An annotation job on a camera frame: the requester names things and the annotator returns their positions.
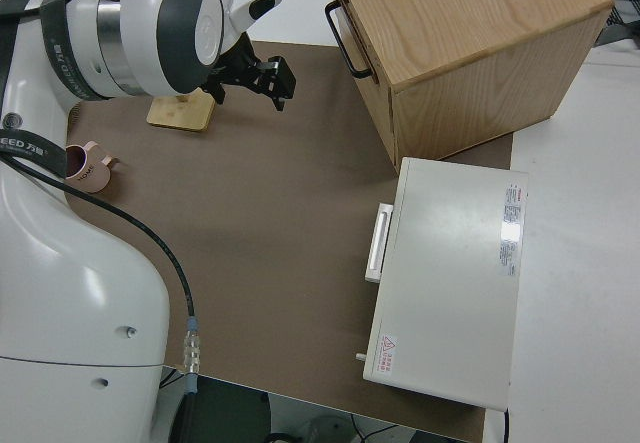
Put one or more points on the brown table mat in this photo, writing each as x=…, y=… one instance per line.
x=275, y=213

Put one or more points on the bamboo stand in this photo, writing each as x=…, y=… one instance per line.
x=177, y=113

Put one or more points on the white toaster oven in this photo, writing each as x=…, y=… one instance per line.
x=450, y=273

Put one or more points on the wooden cabinet box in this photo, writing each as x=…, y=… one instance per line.
x=475, y=38

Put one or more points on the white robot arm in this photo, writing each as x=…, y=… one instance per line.
x=75, y=288

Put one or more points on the black mesh object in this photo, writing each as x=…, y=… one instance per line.
x=620, y=18

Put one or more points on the pink mug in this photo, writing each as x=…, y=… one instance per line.
x=92, y=178

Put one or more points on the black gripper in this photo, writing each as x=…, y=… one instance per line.
x=242, y=73

